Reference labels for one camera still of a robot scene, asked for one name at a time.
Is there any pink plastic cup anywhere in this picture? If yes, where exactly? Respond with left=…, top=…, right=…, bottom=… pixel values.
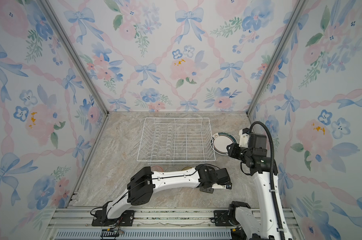
left=151, top=166, right=164, bottom=172

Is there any white wire dish rack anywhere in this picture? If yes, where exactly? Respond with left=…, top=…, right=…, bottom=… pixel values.
left=137, top=118, right=216, bottom=165

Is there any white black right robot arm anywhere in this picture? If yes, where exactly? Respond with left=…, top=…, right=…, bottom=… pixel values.
left=227, top=131, right=293, bottom=240

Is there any grey vent grille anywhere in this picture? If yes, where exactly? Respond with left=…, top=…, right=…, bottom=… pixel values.
left=52, top=229, right=232, bottom=240

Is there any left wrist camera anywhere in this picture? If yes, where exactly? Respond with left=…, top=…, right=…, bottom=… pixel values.
left=212, top=184, right=232, bottom=190

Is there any black corrugated cable conduit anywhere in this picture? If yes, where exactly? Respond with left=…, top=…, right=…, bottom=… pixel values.
left=248, top=121, right=287, bottom=240

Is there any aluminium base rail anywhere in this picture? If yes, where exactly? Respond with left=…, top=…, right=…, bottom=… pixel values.
left=45, top=206, right=302, bottom=240

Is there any aluminium frame post right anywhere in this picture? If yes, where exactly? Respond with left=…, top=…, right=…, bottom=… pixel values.
left=247, top=0, right=307, bottom=118

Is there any aluminium frame post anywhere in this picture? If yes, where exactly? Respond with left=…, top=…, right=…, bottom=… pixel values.
left=36, top=0, right=109, bottom=116
left=247, top=0, right=307, bottom=118

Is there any aluminium frame post left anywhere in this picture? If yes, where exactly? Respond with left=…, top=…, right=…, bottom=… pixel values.
left=36, top=0, right=109, bottom=116

